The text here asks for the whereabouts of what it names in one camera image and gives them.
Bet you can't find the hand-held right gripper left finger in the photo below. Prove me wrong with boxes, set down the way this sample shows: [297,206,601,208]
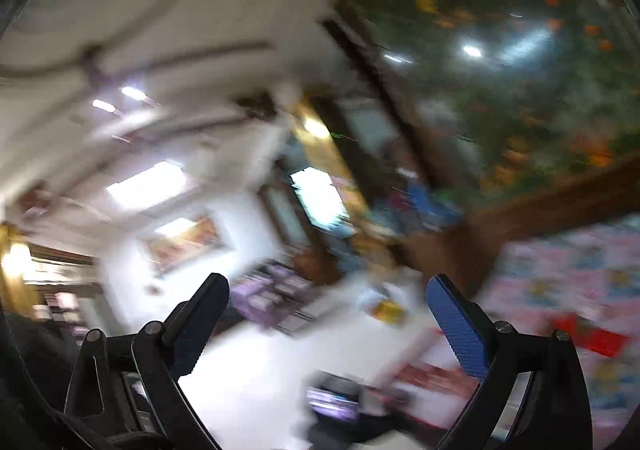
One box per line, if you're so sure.
[64,272,231,450]

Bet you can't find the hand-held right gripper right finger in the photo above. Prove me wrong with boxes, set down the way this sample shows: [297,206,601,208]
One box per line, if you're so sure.
[426,274,593,450]

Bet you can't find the small red gold-print packet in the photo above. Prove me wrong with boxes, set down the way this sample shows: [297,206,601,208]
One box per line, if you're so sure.
[555,315,631,358]

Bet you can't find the purple snack packet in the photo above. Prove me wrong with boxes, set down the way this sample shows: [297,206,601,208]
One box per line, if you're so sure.
[305,375,362,423]

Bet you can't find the yellow snack packet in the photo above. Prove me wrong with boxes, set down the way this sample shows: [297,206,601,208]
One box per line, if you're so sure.
[372,297,407,325]

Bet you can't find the printed fruit tablecloth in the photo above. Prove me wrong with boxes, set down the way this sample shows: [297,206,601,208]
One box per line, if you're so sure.
[475,220,640,431]

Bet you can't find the floral glass cabinet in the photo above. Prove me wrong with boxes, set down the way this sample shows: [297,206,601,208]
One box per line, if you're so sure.
[320,0,640,281]

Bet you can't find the framed wall picture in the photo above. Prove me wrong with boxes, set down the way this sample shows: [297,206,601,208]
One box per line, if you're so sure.
[145,215,227,277]

